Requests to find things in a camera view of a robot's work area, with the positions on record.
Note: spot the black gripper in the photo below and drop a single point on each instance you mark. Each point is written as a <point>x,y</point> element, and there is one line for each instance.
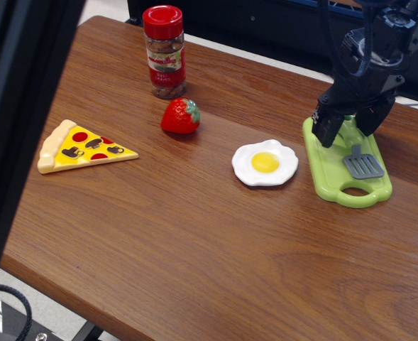
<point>366,76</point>

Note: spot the green handled grey spatula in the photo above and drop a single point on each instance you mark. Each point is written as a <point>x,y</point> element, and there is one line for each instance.
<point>361,166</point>

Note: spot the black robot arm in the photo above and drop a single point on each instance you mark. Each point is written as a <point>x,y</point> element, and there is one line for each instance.
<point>383,14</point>

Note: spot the green plastic cutting board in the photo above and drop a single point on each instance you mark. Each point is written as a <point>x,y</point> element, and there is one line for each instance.
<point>332,180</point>

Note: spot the toy fried egg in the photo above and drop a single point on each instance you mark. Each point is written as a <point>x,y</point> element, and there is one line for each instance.
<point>267,163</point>

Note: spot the toy strawberry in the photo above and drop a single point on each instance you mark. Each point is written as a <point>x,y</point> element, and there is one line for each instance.
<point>182,116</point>

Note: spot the red capped spice jar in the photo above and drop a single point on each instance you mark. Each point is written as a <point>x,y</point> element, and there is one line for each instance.
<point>165,46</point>

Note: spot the toy pizza slice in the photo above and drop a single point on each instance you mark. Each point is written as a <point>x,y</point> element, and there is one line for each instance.
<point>71,146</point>

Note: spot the black metal frame rail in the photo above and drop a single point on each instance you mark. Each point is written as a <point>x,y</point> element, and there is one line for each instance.
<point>288,31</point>

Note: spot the black base bracket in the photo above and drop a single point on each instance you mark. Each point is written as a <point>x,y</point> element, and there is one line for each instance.
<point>21,326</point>

